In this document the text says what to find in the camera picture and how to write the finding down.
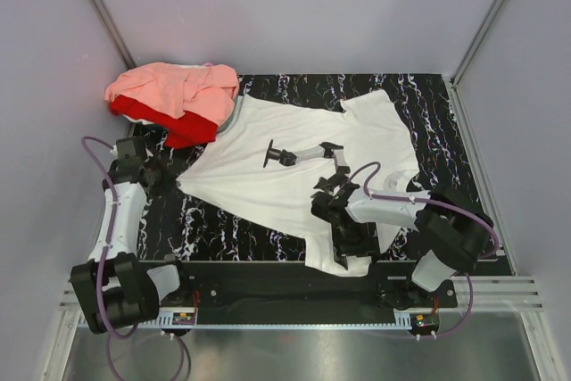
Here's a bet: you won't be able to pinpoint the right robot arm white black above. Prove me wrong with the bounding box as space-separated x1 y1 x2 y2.
311 172 499 307

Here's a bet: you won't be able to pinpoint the red t-shirt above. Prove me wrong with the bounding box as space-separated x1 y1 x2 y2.
108 95 219 149

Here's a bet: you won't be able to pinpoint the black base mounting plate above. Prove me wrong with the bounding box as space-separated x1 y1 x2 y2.
140 260 460 311

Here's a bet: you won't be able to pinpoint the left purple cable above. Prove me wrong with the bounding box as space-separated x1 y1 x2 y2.
80 135 191 380

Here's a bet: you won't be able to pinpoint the aluminium extrusion rail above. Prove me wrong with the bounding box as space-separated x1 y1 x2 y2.
57 276 545 311

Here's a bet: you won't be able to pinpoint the right vertical aluminium post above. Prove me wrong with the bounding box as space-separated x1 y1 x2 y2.
450 0 508 87

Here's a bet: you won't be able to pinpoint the pink t-shirt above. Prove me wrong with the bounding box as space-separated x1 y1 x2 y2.
104 62 239 125

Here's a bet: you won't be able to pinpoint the left vertical aluminium post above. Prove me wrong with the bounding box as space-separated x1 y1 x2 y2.
88 0 136 70

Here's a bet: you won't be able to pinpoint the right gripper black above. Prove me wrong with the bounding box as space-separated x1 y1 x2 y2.
331 222 381 268

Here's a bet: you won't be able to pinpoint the white t-shirt robot print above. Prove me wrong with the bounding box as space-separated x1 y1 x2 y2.
178 90 419 277

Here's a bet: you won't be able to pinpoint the white slotted cable duct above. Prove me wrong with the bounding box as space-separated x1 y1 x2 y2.
78 309 414 331

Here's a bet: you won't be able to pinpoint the vertical aluminium post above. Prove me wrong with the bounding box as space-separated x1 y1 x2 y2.
450 0 508 87
88 0 136 70

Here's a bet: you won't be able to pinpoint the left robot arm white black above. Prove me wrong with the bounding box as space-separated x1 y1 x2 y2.
70 137 193 339

